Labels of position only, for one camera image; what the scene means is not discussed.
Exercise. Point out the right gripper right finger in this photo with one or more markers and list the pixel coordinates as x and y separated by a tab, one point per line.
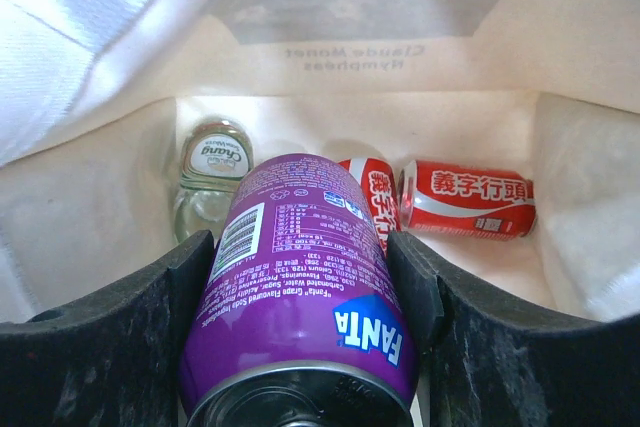
490	358

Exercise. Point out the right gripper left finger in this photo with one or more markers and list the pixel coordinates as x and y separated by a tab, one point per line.
111	357

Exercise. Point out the purple fanta can two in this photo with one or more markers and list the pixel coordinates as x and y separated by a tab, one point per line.
298	323

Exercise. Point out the beige canvas tote bag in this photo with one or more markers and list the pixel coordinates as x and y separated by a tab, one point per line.
98	96

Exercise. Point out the red cola can two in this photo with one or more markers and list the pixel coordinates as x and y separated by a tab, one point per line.
458	200

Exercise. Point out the red cola can three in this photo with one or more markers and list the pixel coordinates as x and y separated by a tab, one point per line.
376	179

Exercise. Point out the clear glass bottle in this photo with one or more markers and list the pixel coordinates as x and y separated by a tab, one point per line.
216	155

